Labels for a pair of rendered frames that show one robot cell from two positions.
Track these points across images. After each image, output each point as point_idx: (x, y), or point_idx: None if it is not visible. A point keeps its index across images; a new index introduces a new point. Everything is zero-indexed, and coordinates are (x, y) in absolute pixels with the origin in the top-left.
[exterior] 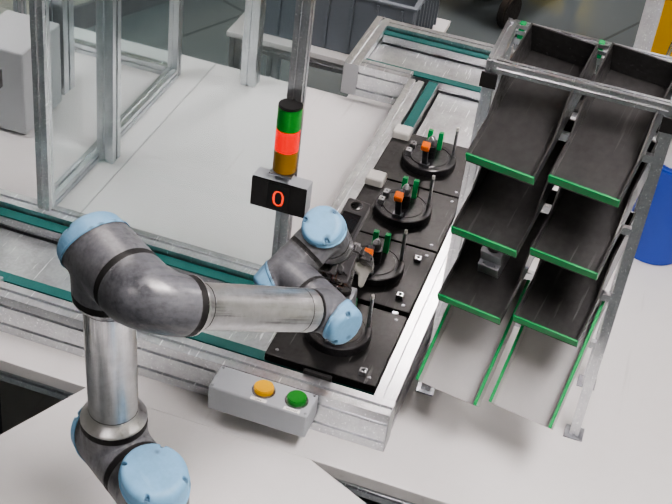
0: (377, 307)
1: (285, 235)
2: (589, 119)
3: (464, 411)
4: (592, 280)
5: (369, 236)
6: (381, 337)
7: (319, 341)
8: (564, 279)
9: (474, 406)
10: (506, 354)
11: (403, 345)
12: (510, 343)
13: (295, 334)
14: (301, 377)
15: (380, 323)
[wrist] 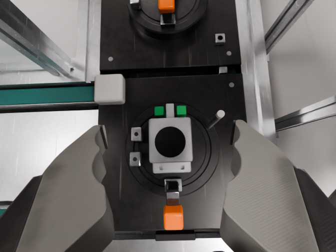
0: (197, 68)
1: (13, 31)
2: None
3: (315, 144)
4: None
5: None
6: (226, 127)
7: (157, 190)
8: None
9: (322, 132)
10: (321, 44)
11: (254, 122)
12: (319, 27)
13: (120, 175)
14: (156, 248)
15: (215, 100)
